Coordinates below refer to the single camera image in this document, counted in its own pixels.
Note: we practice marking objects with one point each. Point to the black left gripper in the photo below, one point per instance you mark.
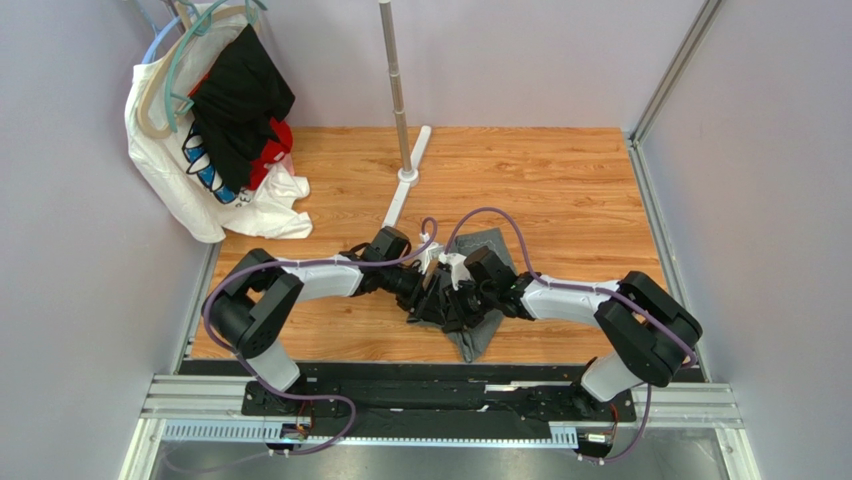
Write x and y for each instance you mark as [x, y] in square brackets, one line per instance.
[422, 304]

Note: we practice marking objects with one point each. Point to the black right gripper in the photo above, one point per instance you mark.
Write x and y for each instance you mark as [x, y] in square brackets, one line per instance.
[470, 299]

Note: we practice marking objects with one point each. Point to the grey cloth napkin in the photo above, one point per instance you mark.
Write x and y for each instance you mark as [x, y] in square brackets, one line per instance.
[473, 343]

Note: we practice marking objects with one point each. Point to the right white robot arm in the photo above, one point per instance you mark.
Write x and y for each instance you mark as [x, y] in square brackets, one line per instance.
[652, 335]

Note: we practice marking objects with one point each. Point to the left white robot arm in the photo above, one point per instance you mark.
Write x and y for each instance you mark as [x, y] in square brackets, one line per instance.
[247, 311]

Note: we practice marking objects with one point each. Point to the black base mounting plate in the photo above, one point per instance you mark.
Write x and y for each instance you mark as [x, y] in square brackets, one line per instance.
[440, 401]

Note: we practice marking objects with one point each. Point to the white stand base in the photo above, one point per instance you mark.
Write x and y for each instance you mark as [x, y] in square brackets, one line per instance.
[407, 181]

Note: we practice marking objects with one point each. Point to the red garment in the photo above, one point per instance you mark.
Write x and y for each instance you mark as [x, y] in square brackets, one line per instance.
[269, 156]

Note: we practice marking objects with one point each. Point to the black garment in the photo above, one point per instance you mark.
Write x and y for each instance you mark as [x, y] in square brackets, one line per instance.
[246, 55]

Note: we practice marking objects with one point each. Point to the silver metal stand pole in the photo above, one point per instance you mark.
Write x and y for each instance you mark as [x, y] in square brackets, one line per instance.
[394, 74]

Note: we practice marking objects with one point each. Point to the teal clothes hanger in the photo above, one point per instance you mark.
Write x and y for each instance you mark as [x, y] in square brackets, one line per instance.
[196, 60]

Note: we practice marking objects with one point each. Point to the white T-shirt with print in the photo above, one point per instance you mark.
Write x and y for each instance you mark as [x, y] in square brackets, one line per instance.
[178, 169]

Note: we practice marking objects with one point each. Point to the beige clothes hanger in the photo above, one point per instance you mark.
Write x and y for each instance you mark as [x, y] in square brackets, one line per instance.
[196, 24]

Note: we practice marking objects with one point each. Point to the blue clothes hanger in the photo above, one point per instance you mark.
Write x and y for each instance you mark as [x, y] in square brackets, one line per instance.
[165, 37]

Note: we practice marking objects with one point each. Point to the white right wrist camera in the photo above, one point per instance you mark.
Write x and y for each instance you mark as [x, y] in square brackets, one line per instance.
[457, 268]

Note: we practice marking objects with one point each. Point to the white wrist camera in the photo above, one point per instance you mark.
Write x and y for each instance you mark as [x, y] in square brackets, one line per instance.
[457, 268]
[429, 253]

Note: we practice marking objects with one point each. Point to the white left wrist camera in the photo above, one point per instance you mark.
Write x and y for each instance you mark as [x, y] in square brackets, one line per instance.
[429, 253]

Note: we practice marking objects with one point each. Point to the aluminium corner post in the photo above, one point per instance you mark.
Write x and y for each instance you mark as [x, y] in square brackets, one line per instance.
[697, 31]

